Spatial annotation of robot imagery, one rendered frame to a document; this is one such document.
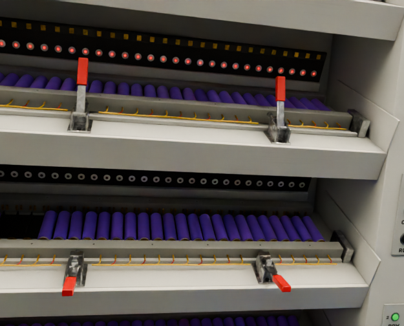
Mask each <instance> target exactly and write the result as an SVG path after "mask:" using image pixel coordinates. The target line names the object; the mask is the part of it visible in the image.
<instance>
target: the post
mask: <svg viewBox="0 0 404 326"><path fill-rule="evenodd" d="M337 80H339V81H341V82H343V83H344V84H345V85H347V86H349V87H350V88H351V89H353V90H355V91H356V92H358V93H359V94H360V95H362V96H364V97H365V98H367V99H368V100H370V101H371V102H373V103H374V104H376V105H377V106H379V107H380V108H382V109H383V110H385V111H386V112H388V113H389V114H391V115H392V116H394V117H395V118H397V119H398V120H400V123H399V125H398V128H397V131H396V134H395V135H394V138H393V141H392V143H391V146H390V149H389V151H388V153H387V156H386V159H385V161H384V164H383V167H382V168H381V171H380V174H379V177H378V179H377V180H365V179H335V178H319V177H318V178H317V184H316V191H315V202H314V212H318V209H319V206H320V203H321V200H322V198H323V194H324V191H325V190H326V191H327V192H328V193H329V195H330V196H331V197H332V198H333V200H334V201H335V202H336V204H337V205H338V206H339V207H340V209H341V210H342V211H343V213H344V214H345V215H346V216H347V217H348V219H349V220H350V222H351V223H352V224H353V225H354V226H355V227H356V229H357V230H358V232H359V233H360V234H361V235H362V236H363V238H364V239H365V241H366V242H367V243H368V244H369V245H370V247H371V248H372V249H373V251H374V252H375V253H376V254H377V256H378V257H379V258H380V260H381V263H380V265H379V268H378V270H377V272H376V275H375V276H374V279H373V281H372V284H371V286H370V288H369V290H368V292H367V294H366V297H365V299H364V301H363V304H362V306H361V308H338V309H323V310H324V313H325V314H326V317H327V318H328V320H329V322H330V324H331V326H381V323H382V318H383V309H384V304H402V303H404V255H392V254H391V252H392V243H393V238H394V229H395V223H396V214H397V209H398V200H399V191H400V186H401V177H402V173H404V16H403V20H402V22H401V26H400V28H399V31H398V34H397V37H396V40H395V41H391V40H385V39H374V38H364V37H358V36H347V35H342V34H333V38H332V49H331V55H330V66H329V73H328V85H327V91H326V102H325V105H326V106H330V102H331V99H332V95H333V93H334V89H335V85H336V82H337Z"/></svg>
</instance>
